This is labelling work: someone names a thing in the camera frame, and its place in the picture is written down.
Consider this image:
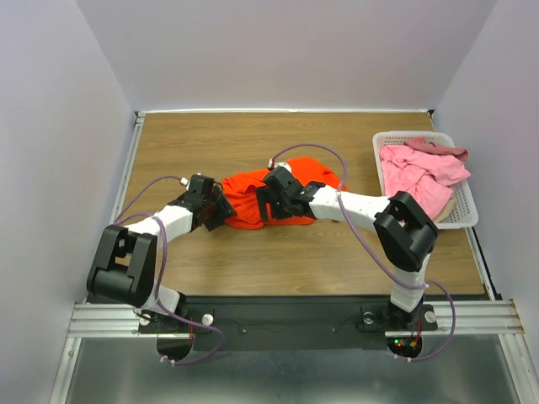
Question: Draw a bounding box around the orange t shirt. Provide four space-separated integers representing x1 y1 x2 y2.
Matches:
221 157 340 230

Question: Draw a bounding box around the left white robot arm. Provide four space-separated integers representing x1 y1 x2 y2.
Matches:
86 174 236 332

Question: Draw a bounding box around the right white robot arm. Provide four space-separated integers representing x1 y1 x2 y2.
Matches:
255 167 439 328

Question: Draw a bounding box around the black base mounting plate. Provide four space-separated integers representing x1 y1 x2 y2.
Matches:
138 295 438 351

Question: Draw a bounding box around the light pink t shirt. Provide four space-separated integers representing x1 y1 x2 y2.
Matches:
379 145 471 219

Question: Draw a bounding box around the dusty rose t shirt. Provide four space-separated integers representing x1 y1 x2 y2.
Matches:
404 137 469 162

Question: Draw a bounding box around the beige garment in basket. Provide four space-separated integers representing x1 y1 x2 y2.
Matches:
433 197 456 223

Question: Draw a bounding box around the white plastic laundry basket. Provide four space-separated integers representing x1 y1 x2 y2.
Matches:
372 130 478 230

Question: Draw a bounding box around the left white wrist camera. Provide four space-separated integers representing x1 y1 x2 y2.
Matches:
179 173 201 189

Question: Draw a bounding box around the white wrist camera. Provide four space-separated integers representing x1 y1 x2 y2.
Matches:
267 159 292 173
179 173 201 189

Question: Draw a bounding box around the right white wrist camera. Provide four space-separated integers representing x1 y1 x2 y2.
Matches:
267 159 292 173

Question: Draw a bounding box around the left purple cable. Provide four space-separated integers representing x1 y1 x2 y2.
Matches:
114 175 226 366

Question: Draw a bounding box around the purple cable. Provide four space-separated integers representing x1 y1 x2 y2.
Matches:
114 175 226 366
269 143 456 363

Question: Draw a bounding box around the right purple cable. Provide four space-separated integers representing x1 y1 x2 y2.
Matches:
269 143 456 363

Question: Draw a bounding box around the aluminium frame rail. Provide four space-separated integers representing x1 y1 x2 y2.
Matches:
49 111 146 403

